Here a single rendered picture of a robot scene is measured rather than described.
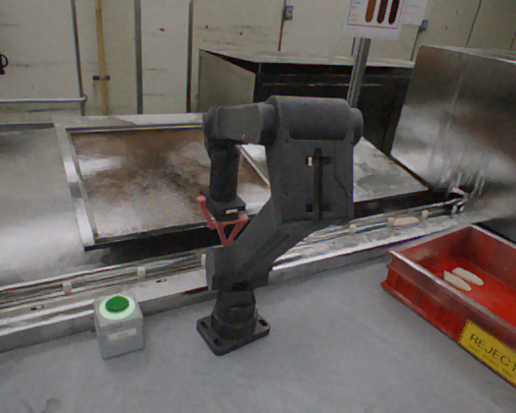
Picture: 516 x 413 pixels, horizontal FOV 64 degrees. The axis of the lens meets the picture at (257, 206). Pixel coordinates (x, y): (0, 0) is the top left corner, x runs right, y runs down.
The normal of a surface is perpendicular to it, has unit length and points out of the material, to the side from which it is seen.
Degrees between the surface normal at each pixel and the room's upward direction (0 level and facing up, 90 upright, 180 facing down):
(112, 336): 90
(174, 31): 90
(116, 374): 0
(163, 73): 90
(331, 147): 65
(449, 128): 90
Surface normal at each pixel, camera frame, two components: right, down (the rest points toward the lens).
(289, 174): 0.26, 0.05
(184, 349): 0.11, -0.88
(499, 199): -0.88, 0.13
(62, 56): 0.47, 0.45
